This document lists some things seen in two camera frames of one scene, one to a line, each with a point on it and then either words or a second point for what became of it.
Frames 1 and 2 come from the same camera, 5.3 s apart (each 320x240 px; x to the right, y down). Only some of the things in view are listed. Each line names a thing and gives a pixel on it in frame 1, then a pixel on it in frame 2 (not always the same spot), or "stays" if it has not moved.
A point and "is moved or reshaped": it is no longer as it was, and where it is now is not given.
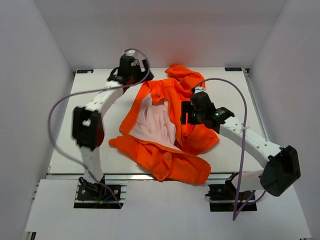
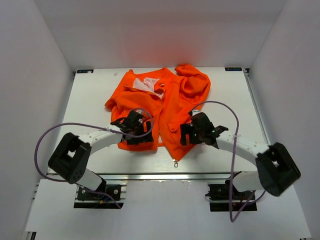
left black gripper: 136,67 → 146,138
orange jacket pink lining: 152,128 is moved or reshaped
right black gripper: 186,107 → 187,129
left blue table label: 85,71 stays
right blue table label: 233,69 stays
